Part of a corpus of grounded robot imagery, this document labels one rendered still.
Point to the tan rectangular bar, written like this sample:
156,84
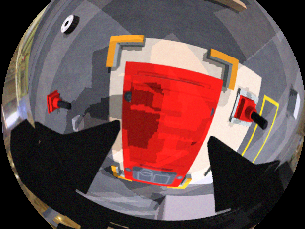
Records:
235,4

